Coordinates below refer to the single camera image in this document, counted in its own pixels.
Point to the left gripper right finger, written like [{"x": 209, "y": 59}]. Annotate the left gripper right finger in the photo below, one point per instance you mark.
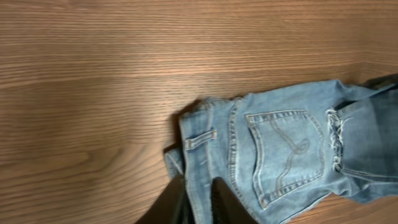
[{"x": 226, "y": 208}]

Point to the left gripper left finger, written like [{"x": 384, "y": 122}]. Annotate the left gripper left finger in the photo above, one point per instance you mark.
[{"x": 171, "y": 207}]

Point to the blue denim jeans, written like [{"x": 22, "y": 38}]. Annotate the blue denim jeans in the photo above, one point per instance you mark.
[{"x": 281, "y": 152}]

